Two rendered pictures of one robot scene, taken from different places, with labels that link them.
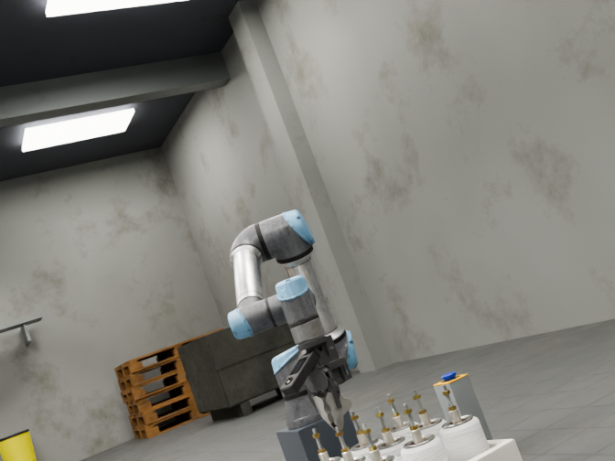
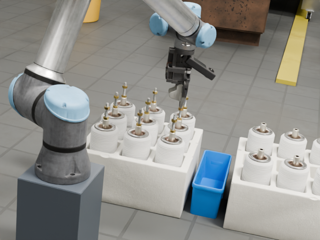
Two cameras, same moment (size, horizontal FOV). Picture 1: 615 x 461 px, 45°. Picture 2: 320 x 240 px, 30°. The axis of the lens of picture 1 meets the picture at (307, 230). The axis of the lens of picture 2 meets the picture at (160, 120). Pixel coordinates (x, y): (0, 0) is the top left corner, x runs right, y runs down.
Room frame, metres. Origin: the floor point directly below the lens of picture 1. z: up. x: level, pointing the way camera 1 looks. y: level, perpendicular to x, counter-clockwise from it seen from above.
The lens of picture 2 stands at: (3.27, 1.30, 1.08)
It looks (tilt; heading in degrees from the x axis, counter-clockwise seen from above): 23 degrees down; 220
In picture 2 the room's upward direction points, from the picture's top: 7 degrees clockwise
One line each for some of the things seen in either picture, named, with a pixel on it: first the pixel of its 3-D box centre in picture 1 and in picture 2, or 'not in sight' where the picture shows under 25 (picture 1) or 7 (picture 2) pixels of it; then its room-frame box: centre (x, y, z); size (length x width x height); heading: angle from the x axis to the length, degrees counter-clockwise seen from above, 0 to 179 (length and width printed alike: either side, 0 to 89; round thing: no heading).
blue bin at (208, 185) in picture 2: not in sight; (211, 183); (1.67, 0.22, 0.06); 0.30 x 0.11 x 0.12; 31
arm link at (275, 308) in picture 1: (294, 304); (171, 24); (1.85, 0.10, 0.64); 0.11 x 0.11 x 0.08; 88
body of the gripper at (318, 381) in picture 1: (322, 364); (179, 65); (1.76, 0.08, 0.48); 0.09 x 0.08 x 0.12; 136
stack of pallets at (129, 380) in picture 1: (178, 383); not in sight; (9.04, 2.11, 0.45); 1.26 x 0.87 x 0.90; 118
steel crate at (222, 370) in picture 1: (252, 364); not in sight; (7.39, 0.97, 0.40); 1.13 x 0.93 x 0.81; 118
